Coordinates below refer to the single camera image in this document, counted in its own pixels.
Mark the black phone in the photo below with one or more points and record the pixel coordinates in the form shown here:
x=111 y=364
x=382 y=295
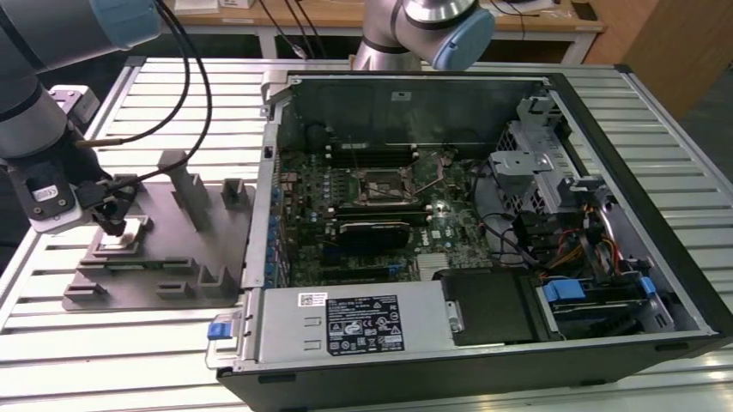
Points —
x=585 y=10

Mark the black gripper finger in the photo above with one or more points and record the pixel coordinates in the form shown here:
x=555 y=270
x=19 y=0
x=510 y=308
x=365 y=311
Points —
x=102 y=214
x=118 y=225

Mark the small white box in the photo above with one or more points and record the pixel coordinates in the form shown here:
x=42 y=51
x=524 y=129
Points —
x=238 y=3

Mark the silver chipset heat sink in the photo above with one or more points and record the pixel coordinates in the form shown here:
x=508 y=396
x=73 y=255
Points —
x=433 y=262

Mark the silver CPU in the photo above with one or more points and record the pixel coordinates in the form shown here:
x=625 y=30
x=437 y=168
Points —
x=133 y=229

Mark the blue case latch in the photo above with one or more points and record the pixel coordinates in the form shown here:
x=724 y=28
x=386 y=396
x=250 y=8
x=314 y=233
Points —
x=217 y=331

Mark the wooden cabinet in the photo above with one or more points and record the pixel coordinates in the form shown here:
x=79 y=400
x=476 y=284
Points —
x=676 y=43

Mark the silver power supply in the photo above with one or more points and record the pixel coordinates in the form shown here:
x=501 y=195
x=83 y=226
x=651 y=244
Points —
x=275 y=309

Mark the CPU socket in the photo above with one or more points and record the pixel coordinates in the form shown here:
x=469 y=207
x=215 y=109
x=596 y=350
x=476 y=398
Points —
x=378 y=178

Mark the black PC case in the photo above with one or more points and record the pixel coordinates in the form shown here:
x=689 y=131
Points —
x=373 y=386

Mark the grey parts rack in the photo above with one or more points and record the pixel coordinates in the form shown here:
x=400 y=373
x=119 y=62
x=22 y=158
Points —
x=171 y=240

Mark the silver disk bay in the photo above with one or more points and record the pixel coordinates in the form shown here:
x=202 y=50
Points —
x=661 y=315

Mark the green RAM stick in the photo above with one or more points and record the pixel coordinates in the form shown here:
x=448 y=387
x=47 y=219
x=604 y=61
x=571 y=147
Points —
x=134 y=267

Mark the black expansion slot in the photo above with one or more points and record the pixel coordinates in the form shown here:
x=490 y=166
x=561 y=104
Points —
x=349 y=275

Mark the green motherboard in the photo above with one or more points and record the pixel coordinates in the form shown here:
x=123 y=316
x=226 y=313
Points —
x=312 y=206

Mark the white paper box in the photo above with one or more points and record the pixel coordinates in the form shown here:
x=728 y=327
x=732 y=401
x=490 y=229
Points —
x=195 y=4

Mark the wooden desk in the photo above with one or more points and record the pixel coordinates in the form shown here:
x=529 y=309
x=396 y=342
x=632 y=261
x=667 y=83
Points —
x=229 y=15

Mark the blue disk carrier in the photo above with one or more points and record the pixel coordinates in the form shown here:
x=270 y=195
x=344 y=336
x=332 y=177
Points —
x=564 y=292

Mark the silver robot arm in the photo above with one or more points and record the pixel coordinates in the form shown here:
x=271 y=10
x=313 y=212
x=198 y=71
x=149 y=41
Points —
x=23 y=120

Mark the silver metal drive cage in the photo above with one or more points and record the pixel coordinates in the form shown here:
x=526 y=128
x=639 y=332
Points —
x=518 y=167

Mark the small blue plastic clip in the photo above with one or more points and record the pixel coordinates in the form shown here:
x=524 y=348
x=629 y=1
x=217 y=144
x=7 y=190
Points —
x=647 y=286

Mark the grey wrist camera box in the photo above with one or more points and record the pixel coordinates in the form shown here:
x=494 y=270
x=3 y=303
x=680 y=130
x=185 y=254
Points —
x=78 y=105

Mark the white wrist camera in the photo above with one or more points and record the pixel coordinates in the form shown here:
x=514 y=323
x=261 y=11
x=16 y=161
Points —
x=48 y=201

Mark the black plastic cover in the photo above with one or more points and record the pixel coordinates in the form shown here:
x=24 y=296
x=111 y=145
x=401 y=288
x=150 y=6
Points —
x=493 y=304

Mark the black graphics card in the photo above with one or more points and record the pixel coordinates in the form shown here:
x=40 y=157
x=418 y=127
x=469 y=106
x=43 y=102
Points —
x=373 y=236

